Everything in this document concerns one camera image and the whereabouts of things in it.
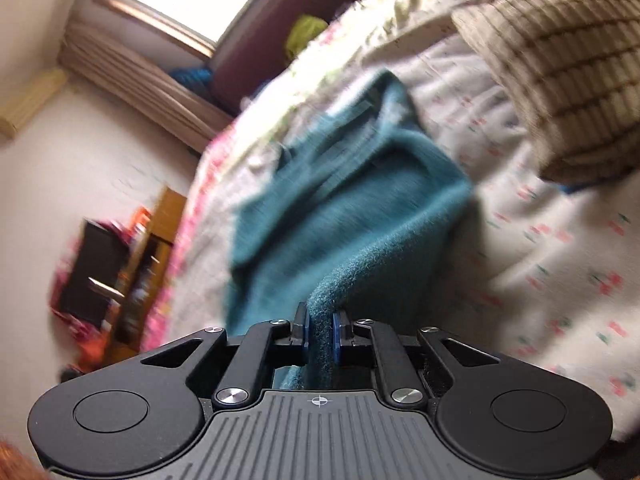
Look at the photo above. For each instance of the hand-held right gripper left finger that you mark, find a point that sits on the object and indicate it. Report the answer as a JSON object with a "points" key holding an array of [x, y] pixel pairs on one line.
{"points": [[300, 332]]}

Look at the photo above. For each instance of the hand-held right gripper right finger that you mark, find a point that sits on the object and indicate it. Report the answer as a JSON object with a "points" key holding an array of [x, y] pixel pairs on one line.
{"points": [[338, 335]]}

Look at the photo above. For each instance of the teal fuzzy sweater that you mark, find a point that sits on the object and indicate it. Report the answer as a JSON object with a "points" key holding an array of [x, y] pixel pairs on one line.
{"points": [[340, 200]]}

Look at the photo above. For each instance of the pink floral quilt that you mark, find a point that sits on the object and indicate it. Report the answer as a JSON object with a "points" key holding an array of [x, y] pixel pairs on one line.
{"points": [[192, 195]]}

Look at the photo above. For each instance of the wooden nightstand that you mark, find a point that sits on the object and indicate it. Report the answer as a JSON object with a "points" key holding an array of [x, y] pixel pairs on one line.
{"points": [[170, 210]]}

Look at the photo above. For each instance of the orange packet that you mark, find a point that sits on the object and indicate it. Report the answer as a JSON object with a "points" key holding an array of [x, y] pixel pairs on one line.
{"points": [[141, 220]]}

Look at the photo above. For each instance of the metal flask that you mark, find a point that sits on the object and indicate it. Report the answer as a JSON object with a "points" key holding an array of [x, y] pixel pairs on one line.
{"points": [[105, 288]]}

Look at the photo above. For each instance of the black monitor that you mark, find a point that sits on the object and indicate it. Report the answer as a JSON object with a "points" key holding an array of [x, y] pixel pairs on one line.
{"points": [[95, 260]]}

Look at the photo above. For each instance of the cherry print bed sheet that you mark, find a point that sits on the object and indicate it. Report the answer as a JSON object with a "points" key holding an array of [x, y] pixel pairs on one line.
{"points": [[550, 260]]}

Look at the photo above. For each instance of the pink floral cloth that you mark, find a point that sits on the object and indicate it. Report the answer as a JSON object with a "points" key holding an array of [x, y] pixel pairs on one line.
{"points": [[62, 285]]}

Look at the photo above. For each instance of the blue plastic bag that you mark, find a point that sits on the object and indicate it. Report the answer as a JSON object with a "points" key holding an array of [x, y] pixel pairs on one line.
{"points": [[192, 77]]}

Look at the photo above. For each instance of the blue folded cloth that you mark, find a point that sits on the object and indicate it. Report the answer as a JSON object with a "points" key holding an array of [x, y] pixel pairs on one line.
{"points": [[575, 188]]}

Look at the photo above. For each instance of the yellow-green cloth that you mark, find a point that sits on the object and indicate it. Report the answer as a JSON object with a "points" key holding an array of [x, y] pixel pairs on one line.
{"points": [[305, 35]]}

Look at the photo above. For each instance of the maroon sofa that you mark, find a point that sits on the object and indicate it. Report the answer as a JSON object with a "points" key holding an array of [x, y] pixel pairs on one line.
{"points": [[260, 35]]}

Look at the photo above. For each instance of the beige curtain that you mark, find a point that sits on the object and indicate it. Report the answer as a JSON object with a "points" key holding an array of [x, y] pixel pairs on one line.
{"points": [[130, 75]]}

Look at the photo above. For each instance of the beige striped folded cloth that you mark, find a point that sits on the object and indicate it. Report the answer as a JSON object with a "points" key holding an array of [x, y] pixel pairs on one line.
{"points": [[565, 70]]}

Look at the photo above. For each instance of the light wooden board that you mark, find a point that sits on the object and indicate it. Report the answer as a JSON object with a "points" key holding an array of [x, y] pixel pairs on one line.
{"points": [[30, 105]]}

